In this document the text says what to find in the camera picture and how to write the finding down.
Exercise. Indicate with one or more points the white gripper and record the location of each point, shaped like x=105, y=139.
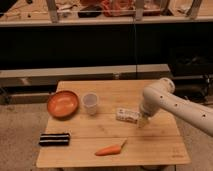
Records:
x=147, y=110

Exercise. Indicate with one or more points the white labelled plastic bottle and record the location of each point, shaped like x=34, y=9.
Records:
x=123, y=114

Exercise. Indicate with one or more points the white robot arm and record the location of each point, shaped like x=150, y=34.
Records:
x=160, y=94

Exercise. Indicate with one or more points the orange carrot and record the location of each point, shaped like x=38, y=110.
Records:
x=111, y=150

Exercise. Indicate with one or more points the clear plastic cup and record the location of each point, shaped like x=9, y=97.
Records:
x=90, y=103

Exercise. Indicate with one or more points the orange bowl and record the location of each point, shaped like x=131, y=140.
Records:
x=62, y=104

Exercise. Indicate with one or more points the black white striped cloth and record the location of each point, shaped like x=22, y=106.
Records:
x=61, y=139

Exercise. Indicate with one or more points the red item on shelf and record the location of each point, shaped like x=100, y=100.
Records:
x=117, y=8

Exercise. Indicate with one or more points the black item on shelf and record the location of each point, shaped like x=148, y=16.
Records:
x=90, y=11

